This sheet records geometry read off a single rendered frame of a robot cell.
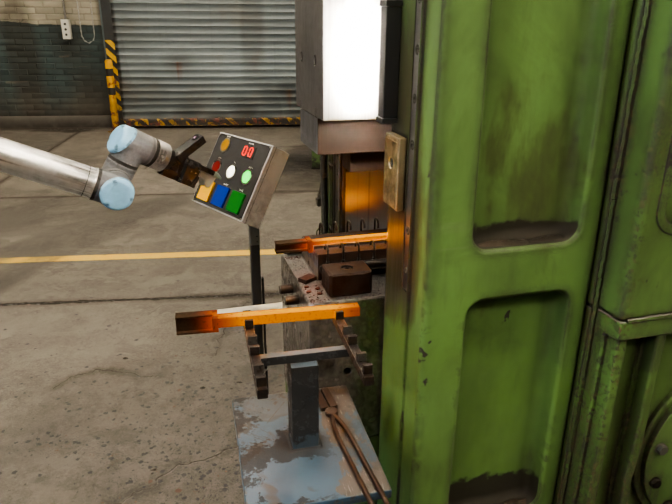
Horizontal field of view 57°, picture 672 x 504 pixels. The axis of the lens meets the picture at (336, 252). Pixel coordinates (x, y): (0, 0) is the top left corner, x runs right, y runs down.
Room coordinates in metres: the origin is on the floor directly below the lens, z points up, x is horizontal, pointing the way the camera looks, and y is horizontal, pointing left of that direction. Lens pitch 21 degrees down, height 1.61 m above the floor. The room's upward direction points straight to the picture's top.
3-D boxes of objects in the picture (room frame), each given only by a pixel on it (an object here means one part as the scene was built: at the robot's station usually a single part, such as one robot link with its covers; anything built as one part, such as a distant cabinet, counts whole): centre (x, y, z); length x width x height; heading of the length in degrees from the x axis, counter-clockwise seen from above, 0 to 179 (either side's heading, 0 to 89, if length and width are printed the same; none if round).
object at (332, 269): (1.54, -0.03, 0.95); 0.12 x 0.08 x 0.06; 106
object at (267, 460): (1.18, 0.07, 0.69); 0.40 x 0.30 x 0.02; 13
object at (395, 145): (1.43, -0.14, 1.27); 0.09 x 0.02 x 0.17; 16
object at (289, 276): (1.70, -0.15, 0.69); 0.56 x 0.38 x 0.45; 106
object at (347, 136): (1.75, -0.12, 1.32); 0.42 x 0.20 x 0.10; 106
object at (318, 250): (1.75, -0.12, 0.96); 0.42 x 0.20 x 0.09; 106
